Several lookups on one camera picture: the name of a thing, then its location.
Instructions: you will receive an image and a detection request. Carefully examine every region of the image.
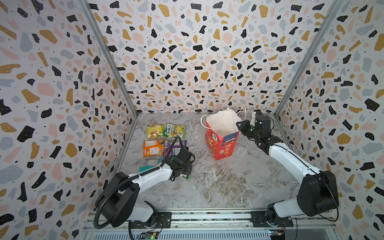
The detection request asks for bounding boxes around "purple snack packet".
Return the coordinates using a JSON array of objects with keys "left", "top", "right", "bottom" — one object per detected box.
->
[{"left": 163, "top": 140, "right": 182, "bottom": 158}]

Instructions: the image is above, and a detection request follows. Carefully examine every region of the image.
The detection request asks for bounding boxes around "red paper bag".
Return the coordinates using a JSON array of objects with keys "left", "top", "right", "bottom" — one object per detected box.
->
[{"left": 200, "top": 106, "right": 247, "bottom": 161}]

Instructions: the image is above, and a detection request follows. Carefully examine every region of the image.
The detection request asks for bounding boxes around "orange snack packet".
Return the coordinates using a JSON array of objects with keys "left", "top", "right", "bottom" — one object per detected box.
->
[{"left": 143, "top": 139, "right": 165, "bottom": 158}]

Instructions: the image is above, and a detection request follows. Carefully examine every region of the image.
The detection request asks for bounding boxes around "teal snack packet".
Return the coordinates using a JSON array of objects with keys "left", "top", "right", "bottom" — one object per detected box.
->
[{"left": 139, "top": 159, "right": 163, "bottom": 173}]

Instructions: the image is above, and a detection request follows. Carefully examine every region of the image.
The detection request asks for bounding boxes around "yellow green snack packet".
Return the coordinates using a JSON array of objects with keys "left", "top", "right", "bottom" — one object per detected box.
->
[{"left": 147, "top": 124, "right": 164, "bottom": 140}]

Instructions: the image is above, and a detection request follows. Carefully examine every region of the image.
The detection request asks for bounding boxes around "green white snack packet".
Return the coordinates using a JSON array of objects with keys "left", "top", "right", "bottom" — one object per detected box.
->
[{"left": 180, "top": 174, "right": 191, "bottom": 180}]

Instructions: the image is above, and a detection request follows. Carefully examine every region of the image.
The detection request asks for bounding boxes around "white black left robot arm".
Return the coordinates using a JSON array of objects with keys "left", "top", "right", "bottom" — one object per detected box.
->
[{"left": 94, "top": 148, "right": 196, "bottom": 229}]

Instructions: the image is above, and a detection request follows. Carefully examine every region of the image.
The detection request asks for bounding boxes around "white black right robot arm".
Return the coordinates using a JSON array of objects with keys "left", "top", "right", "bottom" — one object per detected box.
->
[{"left": 236, "top": 112, "right": 339, "bottom": 227}]

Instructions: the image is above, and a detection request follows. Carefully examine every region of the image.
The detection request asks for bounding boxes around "small green circuit board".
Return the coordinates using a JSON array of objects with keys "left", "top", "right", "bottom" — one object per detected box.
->
[{"left": 138, "top": 232, "right": 159, "bottom": 240}]

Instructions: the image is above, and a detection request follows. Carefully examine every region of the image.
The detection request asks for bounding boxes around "right circuit board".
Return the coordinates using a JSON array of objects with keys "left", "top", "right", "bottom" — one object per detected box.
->
[{"left": 269, "top": 230, "right": 286, "bottom": 240}]

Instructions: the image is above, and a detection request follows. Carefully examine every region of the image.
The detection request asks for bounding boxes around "black corrugated left cable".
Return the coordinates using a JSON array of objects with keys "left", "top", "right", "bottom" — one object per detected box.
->
[{"left": 92, "top": 135, "right": 184, "bottom": 230}]

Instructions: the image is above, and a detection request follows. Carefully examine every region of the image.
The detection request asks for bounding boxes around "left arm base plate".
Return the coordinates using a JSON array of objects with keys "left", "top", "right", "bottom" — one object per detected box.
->
[{"left": 129, "top": 212, "right": 172, "bottom": 230}]

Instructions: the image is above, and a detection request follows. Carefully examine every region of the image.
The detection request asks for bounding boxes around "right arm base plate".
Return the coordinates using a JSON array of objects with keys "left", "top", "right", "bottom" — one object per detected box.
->
[{"left": 251, "top": 210, "right": 294, "bottom": 228}]

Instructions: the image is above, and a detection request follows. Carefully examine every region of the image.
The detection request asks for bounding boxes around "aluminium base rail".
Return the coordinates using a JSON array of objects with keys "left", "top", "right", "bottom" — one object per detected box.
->
[{"left": 81, "top": 209, "right": 342, "bottom": 240}]

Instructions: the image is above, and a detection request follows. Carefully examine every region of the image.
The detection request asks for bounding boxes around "aluminium right corner post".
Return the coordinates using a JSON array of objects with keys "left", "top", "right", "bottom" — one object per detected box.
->
[{"left": 274, "top": 0, "right": 343, "bottom": 118}]

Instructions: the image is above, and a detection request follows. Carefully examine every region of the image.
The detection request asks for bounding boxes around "aluminium corner post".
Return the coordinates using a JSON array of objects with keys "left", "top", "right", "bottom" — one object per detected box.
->
[
  {"left": 78, "top": 0, "right": 138, "bottom": 119},
  {"left": 274, "top": 0, "right": 343, "bottom": 118}
]

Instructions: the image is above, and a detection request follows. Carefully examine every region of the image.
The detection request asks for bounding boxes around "aluminium left corner post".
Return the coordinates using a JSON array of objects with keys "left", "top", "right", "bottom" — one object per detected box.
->
[{"left": 78, "top": 0, "right": 138, "bottom": 119}]

